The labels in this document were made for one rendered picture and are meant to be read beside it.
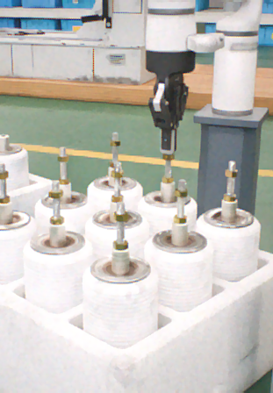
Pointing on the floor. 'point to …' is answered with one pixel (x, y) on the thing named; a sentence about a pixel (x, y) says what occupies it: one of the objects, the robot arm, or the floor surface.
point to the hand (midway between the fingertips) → (168, 139)
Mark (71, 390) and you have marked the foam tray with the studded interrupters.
